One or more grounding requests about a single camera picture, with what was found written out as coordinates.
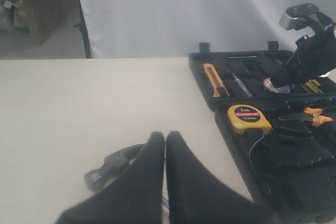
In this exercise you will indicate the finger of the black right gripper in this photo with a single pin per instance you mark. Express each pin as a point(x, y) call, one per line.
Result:
point(282, 74)

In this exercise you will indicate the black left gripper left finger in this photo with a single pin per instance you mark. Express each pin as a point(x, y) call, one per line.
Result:
point(134, 197)

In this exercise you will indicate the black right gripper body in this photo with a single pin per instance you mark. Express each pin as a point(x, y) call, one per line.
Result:
point(315, 55)

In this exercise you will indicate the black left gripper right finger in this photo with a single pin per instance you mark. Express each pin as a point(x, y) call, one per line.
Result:
point(197, 196)

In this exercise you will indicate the electrical tape roll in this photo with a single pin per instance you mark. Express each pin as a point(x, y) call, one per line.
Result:
point(268, 86)

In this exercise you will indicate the black plastic tool case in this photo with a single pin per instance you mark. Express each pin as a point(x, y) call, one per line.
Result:
point(292, 169)

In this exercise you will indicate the long yellow black screwdriver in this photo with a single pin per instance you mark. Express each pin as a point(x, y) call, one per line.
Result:
point(312, 86)

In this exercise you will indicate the clear voltage tester screwdriver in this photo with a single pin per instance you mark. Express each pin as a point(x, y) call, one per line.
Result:
point(241, 85)

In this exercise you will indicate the steel claw hammer black grip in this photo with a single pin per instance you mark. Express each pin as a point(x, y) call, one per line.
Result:
point(113, 166)

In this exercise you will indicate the yellow 2m tape measure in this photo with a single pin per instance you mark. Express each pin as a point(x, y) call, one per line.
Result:
point(244, 117)

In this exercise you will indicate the yellow utility knife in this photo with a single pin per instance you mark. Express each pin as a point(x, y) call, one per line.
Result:
point(219, 89)

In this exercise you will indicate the white backdrop cloth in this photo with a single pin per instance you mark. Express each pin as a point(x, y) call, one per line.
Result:
point(159, 28)

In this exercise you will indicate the black backdrop stand pole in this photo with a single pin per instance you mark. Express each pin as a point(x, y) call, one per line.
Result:
point(83, 29)

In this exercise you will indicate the white sacks in background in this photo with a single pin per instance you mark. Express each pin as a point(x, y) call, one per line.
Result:
point(13, 16)

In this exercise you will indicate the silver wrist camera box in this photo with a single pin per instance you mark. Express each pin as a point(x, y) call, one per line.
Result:
point(293, 16)

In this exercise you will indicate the orange handled combination pliers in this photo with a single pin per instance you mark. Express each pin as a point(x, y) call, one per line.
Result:
point(313, 116)

